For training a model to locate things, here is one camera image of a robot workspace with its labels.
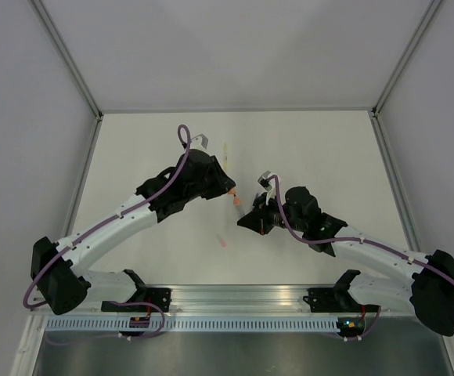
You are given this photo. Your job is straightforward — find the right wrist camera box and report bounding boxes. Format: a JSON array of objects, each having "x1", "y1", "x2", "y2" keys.
[{"x1": 258, "y1": 171, "x2": 276, "y2": 205}]

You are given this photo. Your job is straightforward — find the black mounting plate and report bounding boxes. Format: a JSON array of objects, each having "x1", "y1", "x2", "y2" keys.
[
  {"x1": 307, "y1": 287, "x2": 341, "y2": 313},
  {"x1": 146, "y1": 287, "x2": 172, "y2": 313}
]

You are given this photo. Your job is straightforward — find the white slotted cable duct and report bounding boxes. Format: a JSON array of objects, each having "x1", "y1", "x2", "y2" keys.
[{"x1": 46, "y1": 316, "x2": 340, "y2": 333}]

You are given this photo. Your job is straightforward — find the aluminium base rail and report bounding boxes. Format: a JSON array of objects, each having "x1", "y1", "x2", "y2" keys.
[{"x1": 93, "y1": 284, "x2": 392, "y2": 315}]

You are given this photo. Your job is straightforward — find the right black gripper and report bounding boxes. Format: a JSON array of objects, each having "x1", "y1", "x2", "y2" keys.
[{"x1": 239, "y1": 191, "x2": 306, "y2": 236}]

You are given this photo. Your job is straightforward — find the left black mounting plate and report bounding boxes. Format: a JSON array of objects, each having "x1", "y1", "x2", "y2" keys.
[{"x1": 146, "y1": 287, "x2": 172, "y2": 313}]

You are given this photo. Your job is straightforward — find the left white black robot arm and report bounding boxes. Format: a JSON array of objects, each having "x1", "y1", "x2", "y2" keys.
[{"x1": 31, "y1": 150, "x2": 236, "y2": 315}]

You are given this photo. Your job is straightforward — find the right aluminium frame post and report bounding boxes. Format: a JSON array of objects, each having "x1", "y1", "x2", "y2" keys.
[{"x1": 370, "y1": 0, "x2": 445, "y2": 118}]

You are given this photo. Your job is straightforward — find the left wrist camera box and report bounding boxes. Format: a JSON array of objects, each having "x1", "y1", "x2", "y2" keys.
[{"x1": 190, "y1": 134, "x2": 209, "y2": 152}]

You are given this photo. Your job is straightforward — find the left aluminium frame post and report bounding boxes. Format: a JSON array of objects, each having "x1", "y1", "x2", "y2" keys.
[{"x1": 28, "y1": 0, "x2": 103, "y2": 121}]

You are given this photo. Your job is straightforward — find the yellow highlighter pen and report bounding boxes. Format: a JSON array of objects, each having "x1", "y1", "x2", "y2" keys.
[{"x1": 222, "y1": 142, "x2": 229, "y2": 172}]

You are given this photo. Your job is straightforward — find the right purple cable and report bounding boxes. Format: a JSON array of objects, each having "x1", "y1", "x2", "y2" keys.
[{"x1": 265, "y1": 174, "x2": 454, "y2": 342}]

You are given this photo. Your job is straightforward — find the aluminium frame post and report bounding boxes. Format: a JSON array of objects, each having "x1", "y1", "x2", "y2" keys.
[
  {"x1": 370, "y1": 0, "x2": 445, "y2": 118},
  {"x1": 28, "y1": 0, "x2": 103, "y2": 121}
]

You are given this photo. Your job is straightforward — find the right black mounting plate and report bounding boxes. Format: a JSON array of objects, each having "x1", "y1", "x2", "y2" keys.
[{"x1": 307, "y1": 287, "x2": 341, "y2": 313}]

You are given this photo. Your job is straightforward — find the orange marker with clear cap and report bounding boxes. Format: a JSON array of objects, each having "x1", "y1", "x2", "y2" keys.
[{"x1": 232, "y1": 194, "x2": 246, "y2": 219}]

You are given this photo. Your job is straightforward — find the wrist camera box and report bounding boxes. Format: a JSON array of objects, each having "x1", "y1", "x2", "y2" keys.
[
  {"x1": 190, "y1": 134, "x2": 209, "y2": 152},
  {"x1": 258, "y1": 171, "x2": 276, "y2": 205}
]

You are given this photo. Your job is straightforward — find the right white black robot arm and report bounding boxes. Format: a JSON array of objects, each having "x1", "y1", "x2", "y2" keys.
[{"x1": 237, "y1": 186, "x2": 454, "y2": 337}]

